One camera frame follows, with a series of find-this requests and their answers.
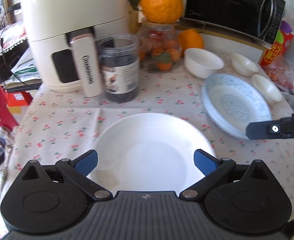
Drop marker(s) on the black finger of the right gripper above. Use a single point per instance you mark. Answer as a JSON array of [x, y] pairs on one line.
[[274, 129]]

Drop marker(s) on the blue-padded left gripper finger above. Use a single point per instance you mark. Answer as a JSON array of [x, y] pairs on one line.
[[75, 172]]

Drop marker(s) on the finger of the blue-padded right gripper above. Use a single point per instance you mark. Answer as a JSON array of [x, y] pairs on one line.
[[216, 172]]

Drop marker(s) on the small white bowl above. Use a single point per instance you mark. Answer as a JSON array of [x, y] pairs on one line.
[[243, 65], [267, 89]]

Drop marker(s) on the white plate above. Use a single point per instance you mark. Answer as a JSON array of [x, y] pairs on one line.
[[149, 152]]

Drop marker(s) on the large white bowl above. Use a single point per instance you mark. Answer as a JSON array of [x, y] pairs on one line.
[[202, 63]]

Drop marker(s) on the floral tablecloth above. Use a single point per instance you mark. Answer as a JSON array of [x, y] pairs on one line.
[[65, 125]]

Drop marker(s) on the plastic bag of snacks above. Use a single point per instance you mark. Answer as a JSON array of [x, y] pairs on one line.
[[281, 72]]

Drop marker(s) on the blue patterned plate stack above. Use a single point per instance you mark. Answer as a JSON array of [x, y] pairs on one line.
[[232, 104]]

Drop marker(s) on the red snack box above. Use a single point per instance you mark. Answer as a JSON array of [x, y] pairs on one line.
[[284, 37]]

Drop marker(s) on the black microwave oven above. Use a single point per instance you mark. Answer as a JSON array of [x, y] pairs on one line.
[[259, 19]]

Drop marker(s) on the clear jar dark contents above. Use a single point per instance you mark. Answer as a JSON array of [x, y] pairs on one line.
[[119, 63]]

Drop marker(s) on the orange on table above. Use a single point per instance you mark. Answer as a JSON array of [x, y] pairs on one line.
[[190, 39]]

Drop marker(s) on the glass jar with kumquats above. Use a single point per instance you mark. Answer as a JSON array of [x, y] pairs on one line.
[[159, 48]]

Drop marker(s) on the white air fryer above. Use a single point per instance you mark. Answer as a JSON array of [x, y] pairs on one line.
[[63, 36]]

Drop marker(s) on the large orange on jar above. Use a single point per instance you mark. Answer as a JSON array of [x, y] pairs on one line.
[[162, 11]]

